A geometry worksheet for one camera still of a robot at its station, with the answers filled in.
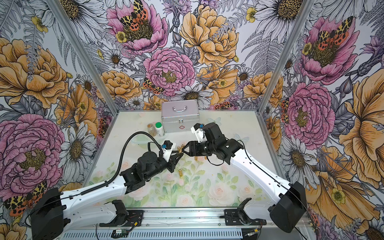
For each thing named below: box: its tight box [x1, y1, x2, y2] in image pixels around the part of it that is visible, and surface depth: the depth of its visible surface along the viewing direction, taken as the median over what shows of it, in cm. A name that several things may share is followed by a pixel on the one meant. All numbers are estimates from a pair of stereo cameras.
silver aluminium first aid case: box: [161, 99, 200, 134], surface depth 104 cm
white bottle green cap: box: [155, 122, 164, 137], surface depth 104 cm
